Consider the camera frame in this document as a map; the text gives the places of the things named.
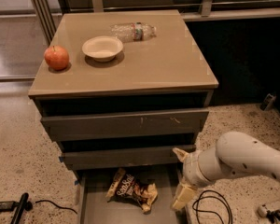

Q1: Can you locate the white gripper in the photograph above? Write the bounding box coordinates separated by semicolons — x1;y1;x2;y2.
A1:
171;147;214;211

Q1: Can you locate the brown chip bag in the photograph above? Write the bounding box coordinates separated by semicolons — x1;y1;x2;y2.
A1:
105;168;158;214

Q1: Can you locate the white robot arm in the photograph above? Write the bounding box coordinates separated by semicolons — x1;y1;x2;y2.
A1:
172;132;280;211

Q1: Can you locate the middle grey drawer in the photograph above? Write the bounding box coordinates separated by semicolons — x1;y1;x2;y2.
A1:
60;145;197;171

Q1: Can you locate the open bottom grey drawer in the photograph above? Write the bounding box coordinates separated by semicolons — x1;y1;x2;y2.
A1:
77;164;190;224

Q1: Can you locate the grey drawer cabinet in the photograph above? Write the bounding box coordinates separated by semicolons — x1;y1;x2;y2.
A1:
28;9;219;179

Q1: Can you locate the top grey drawer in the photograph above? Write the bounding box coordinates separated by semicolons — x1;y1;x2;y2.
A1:
41;109;208;141

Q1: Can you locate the white power strip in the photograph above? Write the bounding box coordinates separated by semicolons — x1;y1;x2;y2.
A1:
258;200;280;217

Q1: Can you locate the small dark floor device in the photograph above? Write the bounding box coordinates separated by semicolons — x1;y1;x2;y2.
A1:
260;93;276;111

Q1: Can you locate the white paper bowl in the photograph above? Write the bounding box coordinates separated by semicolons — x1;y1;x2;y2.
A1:
82;36;123;63

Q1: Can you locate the clear plastic water bottle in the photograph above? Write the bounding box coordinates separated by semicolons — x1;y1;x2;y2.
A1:
110;21;156;43

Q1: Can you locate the black stick tool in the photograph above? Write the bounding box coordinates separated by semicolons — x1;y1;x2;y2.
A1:
10;192;33;224

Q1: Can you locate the red apple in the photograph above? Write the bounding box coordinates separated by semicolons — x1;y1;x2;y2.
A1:
44;46;69;70

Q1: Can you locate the black power adapter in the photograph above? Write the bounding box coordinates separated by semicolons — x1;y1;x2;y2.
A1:
0;201;18;212

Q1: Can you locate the coiled black cable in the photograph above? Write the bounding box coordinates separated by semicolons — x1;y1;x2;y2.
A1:
191;189;234;224

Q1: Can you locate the black floor cable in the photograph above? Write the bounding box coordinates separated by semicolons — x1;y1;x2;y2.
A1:
35;199;78;216

